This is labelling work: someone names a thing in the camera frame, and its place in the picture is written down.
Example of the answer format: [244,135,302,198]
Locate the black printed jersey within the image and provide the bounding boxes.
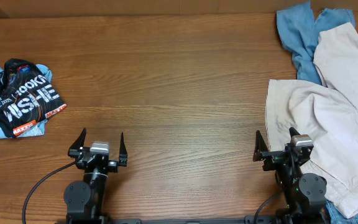
[0,58,67,138]

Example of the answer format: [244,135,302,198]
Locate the blue denim jeans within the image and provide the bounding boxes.
[276,2,356,85]

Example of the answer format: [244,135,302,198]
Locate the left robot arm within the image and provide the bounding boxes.
[63,129,128,223]

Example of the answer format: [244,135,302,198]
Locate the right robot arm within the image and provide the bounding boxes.
[252,127,328,223]

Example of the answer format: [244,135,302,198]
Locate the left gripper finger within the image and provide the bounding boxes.
[118,133,128,167]
[68,128,86,157]

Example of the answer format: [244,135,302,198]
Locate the beige shorts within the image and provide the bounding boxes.
[265,23,358,218]

